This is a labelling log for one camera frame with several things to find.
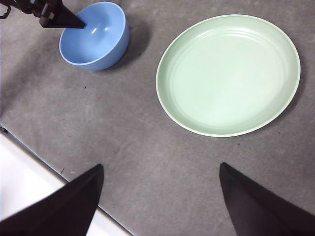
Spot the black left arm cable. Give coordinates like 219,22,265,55
0,4,12,20

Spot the pale green round plate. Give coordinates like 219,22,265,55
156,14,301,137

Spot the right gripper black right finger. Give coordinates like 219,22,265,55
220,162,315,236

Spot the blue ribbed bowl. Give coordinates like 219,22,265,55
59,1,130,71

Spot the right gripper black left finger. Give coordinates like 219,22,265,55
0,164,104,236

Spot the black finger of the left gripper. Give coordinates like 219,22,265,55
45,0,86,29

